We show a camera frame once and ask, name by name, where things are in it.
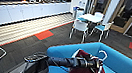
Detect white clothes hanger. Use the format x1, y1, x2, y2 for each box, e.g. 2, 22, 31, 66
94, 48, 109, 73

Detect blue sofa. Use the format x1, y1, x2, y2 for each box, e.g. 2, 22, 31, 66
42, 34, 132, 73

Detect white chair with blue seat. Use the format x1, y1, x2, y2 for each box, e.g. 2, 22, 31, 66
74, 9, 87, 22
91, 18, 115, 44

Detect white square table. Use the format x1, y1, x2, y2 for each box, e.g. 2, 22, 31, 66
77, 11, 105, 38

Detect wooden framed glass door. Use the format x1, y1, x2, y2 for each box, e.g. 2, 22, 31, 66
109, 0, 132, 36
89, 0, 113, 19

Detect white kitchen counter cabinets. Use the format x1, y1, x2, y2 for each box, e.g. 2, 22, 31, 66
0, 0, 73, 42

